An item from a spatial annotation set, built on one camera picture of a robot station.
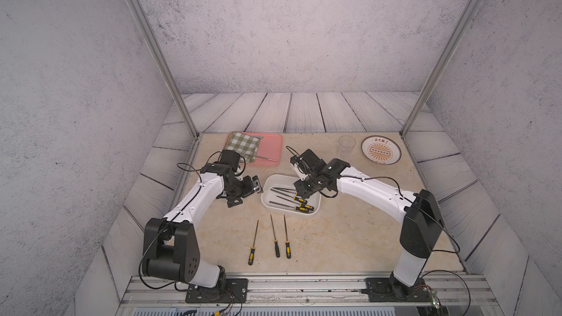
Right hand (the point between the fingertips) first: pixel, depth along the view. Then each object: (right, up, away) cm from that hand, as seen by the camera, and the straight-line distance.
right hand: (301, 188), depth 83 cm
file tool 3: (-7, -4, +13) cm, 16 cm away
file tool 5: (-1, -10, +8) cm, 13 cm away
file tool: (-18, -23, -1) cm, 29 cm away
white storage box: (-9, -5, +13) cm, 17 cm away
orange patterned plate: (+43, +14, +31) cm, 55 cm away
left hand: (-17, -2, +1) cm, 17 cm away
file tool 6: (+3, -9, +8) cm, 12 cm away
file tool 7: (-2, -6, +10) cm, 12 cm away
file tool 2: (-6, -21, 0) cm, 22 cm away
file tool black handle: (-9, -22, -3) cm, 24 cm away
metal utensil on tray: (-15, +10, +30) cm, 35 cm away
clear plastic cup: (+24, +17, +28) cm, 41 cm away
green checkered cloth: (-27, +17, +31) cm, 45 cm away
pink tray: (-14, +17, +31) cm, 38 cm away
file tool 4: (-7, -4, +15) cm, 17 cm away
